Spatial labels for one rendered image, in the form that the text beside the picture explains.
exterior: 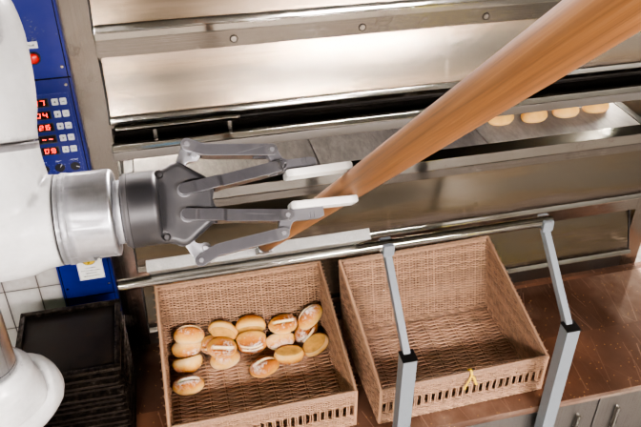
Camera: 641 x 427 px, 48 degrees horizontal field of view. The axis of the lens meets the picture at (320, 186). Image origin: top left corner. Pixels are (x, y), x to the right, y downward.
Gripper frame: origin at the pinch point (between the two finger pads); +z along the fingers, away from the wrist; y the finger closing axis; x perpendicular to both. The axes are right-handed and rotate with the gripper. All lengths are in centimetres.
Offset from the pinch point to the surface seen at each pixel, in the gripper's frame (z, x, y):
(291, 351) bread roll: 14, -163, 32
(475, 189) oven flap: 83, -154, -12
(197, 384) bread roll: -17, -160, 37
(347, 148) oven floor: 41, -154, -31
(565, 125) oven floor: 119, -152, -30
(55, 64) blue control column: -41, -111, -54
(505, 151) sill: 91, -144, -22
